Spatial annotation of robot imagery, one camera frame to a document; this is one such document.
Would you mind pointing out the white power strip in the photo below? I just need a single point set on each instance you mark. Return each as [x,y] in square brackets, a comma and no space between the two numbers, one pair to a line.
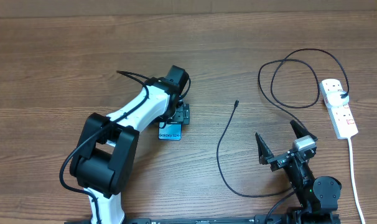
[341,117]

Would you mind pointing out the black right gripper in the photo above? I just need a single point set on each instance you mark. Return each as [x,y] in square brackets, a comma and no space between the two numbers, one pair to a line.
[265,157]

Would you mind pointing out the Samsung Galaxy smartphone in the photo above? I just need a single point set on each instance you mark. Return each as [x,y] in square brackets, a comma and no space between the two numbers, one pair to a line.
[170,132]

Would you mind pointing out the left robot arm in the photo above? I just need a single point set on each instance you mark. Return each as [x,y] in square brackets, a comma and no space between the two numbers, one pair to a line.
[102,162]

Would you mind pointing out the white charger plug adapter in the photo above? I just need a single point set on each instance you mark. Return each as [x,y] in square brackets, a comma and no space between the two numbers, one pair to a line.
[336,98]

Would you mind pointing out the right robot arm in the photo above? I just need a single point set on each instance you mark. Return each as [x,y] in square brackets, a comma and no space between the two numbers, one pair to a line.
[318,197]

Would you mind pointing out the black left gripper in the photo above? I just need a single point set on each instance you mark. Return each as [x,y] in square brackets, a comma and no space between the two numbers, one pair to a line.
[180,114]

